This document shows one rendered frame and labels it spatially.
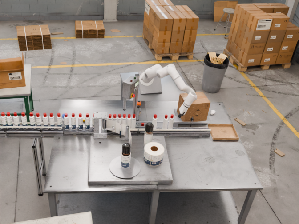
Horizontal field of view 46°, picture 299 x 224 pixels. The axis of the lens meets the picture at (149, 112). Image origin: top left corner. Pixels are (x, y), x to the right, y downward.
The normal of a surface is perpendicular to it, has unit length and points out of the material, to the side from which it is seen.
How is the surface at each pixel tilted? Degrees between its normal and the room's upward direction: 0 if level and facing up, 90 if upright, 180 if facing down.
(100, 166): 0
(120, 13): 90
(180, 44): 88
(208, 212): 1
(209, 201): 0
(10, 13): 90
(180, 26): 91
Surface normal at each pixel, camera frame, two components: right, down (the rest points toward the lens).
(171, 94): 0.08, -0.81
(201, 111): 0.29, 0.58
